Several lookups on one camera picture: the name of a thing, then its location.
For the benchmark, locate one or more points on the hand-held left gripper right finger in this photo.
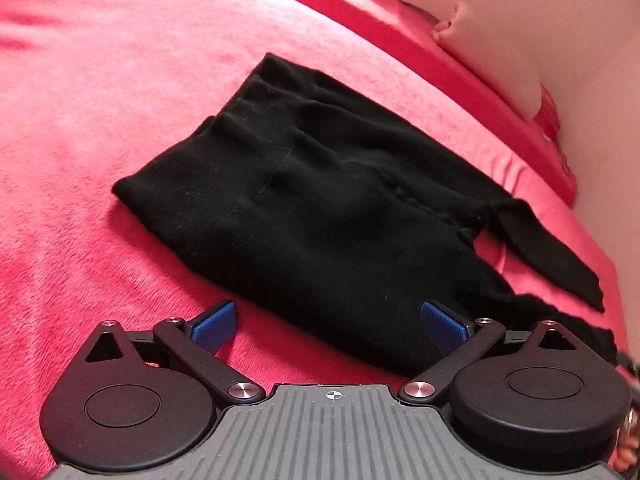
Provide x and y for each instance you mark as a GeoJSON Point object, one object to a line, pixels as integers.
{"type": "Point", "coordinates": [442, 327]}

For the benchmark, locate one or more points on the red bed sheet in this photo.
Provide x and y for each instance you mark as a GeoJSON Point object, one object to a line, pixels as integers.
{"type": "Point", "coordinates": [490, 105]}

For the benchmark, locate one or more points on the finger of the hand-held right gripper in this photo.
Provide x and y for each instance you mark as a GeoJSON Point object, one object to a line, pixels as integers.
{"type": "Point", "coordinates": [630, 362]}

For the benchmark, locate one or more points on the red fleece blanket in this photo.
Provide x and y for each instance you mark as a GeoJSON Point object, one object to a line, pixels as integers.
{"type": "Point", "coordinates": [110, 135]}

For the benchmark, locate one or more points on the white embossed pillow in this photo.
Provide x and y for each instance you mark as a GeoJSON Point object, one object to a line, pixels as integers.
{"type": "Point", "coordinates": [475, 5]}

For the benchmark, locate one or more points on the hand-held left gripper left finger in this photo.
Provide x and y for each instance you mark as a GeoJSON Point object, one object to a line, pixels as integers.
{"type": "Point", "coordinates": [214, 327]}

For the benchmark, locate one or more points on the black pants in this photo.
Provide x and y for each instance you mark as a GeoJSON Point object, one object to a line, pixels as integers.
{"type": "Point", "coordinates": [320, 220]}

